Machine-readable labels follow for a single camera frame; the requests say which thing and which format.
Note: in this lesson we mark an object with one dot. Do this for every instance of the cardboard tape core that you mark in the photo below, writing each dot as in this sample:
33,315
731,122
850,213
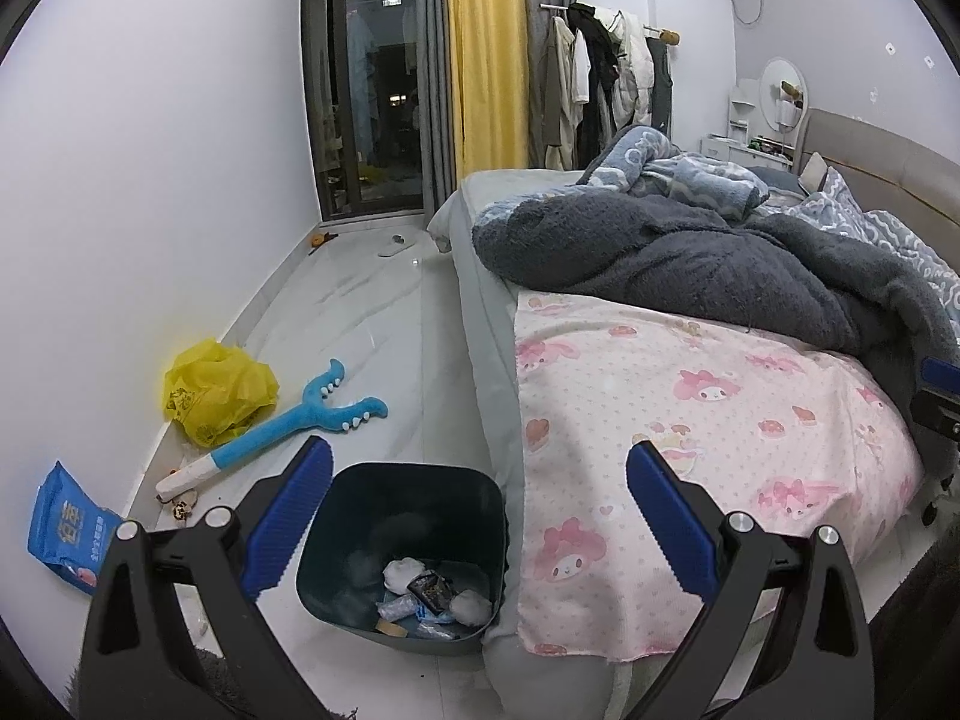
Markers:
390,628

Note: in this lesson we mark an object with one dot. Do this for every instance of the white sock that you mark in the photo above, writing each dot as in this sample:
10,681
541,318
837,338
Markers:
401,574
471,606

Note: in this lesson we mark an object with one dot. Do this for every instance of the dark teal waste bin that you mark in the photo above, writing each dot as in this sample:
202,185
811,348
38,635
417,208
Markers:
405,510

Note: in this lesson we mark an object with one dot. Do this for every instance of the dark grey fleece blanket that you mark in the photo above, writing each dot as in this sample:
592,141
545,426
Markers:
712,270

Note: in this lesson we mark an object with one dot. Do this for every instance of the black face towel packet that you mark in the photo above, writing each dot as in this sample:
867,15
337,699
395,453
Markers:
429,592

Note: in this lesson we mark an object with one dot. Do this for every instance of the pink printed blanket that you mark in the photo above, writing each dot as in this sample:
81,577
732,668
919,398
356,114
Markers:
675,405

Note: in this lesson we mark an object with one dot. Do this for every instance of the beige hanging garment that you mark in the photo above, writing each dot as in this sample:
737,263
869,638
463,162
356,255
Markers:
559,90

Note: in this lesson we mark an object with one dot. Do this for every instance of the dark blue pillow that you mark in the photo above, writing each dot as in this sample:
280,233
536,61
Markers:
780,180

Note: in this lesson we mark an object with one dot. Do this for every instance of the yellow plastic bag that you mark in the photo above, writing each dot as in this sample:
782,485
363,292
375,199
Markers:
214,394

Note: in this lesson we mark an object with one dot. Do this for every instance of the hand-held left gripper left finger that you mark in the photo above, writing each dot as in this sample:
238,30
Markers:
289,525

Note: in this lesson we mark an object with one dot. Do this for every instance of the yellow curtain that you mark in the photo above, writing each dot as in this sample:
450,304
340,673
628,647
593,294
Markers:
487,52

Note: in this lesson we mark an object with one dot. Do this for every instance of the blue-grey patterned fleece blanket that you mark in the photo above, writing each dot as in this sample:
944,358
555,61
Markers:
652,157

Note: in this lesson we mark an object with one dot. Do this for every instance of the grey bed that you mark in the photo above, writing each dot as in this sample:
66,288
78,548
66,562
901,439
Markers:
480,300

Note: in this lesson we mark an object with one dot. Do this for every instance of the light blue patterned quilt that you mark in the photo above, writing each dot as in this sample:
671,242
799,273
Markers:
900,232

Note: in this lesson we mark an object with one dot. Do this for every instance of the clothes rack rod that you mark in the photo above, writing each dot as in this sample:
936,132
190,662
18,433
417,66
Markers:
670,36

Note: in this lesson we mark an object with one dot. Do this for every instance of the white corner shelf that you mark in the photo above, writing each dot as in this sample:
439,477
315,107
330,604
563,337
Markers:
739,124

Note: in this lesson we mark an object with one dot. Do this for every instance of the dark grey hanging garment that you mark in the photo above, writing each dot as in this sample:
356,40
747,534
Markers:
660,90

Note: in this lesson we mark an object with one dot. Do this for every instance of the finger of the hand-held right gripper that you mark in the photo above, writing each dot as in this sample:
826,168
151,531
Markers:
941,373
936,416

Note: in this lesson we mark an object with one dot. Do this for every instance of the white puffer jacket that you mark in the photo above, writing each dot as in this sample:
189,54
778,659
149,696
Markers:
634,67

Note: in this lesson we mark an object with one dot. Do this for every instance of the dark grey fuzzy rug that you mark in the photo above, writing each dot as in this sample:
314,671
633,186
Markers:
206,681

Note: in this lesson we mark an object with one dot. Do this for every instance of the white hanging shirt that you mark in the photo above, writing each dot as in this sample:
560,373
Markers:
581,67

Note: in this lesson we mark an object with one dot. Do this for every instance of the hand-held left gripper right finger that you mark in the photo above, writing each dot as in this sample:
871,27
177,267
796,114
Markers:
671,532

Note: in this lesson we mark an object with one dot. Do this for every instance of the round white mirror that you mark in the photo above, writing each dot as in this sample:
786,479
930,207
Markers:
776,86

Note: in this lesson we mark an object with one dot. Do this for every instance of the white dressing table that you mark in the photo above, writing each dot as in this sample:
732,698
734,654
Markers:
724,148

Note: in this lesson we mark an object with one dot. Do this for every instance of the blue snack packet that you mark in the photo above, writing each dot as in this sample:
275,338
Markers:
64,532

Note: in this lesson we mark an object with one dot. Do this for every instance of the clear plastic bag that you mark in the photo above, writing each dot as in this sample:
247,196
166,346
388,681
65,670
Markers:
435,628

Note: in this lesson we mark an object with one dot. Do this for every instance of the beige headboard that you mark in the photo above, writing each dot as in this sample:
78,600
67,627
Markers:
885,157

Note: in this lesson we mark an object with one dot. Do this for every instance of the black hanging garment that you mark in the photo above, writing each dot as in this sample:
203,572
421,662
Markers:
592,22

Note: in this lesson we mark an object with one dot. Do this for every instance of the glass balcony door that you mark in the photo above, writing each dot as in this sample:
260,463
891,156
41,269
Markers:
367,90

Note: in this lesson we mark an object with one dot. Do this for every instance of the small orange toy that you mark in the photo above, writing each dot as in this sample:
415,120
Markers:
320,240

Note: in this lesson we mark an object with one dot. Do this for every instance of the beige pillow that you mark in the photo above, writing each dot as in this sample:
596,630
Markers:
814,172

